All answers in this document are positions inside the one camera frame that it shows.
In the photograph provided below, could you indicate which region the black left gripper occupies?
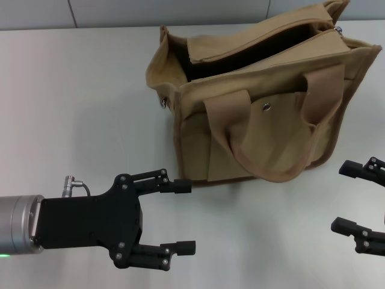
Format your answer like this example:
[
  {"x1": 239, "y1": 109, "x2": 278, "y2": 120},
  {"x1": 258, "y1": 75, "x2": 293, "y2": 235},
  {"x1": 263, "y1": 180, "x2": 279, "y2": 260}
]
[{"x1": 35, "y1": 168, "x2": 197, "y2": 271}]

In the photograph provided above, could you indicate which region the left gripper cable connector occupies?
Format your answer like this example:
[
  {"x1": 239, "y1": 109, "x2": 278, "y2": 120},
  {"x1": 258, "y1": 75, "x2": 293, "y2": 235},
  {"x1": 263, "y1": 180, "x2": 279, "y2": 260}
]
[{"x1": 61, "y1": 174, "x2": 91, "y2": 198}]

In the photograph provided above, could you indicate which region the khaki canvas food bag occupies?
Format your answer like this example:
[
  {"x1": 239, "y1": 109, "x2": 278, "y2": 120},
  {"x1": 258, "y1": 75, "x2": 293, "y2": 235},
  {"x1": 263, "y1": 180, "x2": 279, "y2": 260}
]
[{"x1": 145, "y1": 0, "x2": 382, "y2": 184}]

